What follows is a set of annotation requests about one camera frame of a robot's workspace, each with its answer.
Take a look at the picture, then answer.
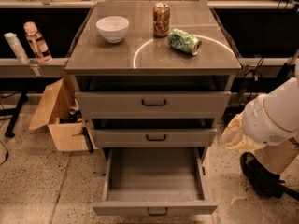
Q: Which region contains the grey bottom drawer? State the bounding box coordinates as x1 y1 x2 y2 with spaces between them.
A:
93 147 217 216

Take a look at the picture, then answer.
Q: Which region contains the grey drawer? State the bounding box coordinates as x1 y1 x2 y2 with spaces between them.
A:
74 76 232 119
92 119 217 147
93 147 217 216

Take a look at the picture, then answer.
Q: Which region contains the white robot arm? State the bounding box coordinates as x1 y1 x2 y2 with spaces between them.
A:
221 64 299 150

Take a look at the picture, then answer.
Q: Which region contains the grey top drawer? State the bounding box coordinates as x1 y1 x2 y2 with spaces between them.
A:
74 76 232 119

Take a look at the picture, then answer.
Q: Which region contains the grey drawer cabinet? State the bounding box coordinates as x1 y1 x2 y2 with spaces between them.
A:
64 0 243 163

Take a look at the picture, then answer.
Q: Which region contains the grey middle drawer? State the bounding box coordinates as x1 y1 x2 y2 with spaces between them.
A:
92 119 217 147

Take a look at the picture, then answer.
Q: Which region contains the khaki trouser leg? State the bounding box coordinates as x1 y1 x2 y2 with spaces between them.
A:
254 137 299 175

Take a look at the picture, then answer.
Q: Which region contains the black shoe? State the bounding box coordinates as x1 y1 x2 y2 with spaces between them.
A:
240 152 299 201

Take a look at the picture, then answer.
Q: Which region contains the black stand right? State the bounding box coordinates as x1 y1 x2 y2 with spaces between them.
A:
223 54 299 126

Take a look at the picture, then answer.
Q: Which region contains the green soda can lying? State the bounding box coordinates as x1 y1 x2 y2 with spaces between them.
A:
168 28 201 56

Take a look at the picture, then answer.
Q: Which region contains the upright brown soda can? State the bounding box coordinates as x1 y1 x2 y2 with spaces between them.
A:
153 3 170 37

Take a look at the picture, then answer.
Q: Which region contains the black tool by box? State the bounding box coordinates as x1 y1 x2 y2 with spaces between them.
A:
82 119 94 153

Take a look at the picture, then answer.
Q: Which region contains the white ceramic bowl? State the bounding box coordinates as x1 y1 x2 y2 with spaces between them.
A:
96 16 129 43

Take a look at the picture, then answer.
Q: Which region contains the pink clear bottle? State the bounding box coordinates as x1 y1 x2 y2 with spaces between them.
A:
23 21 52 63

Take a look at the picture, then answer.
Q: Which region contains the black stand leg left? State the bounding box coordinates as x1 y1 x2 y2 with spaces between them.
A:
0 91 28 138

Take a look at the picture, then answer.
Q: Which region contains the grey side shelf left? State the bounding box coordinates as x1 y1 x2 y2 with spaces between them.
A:
0 58 67 78

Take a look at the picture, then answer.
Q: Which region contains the white spray bottle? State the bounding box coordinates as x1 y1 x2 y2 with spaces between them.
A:
4 33 30 64

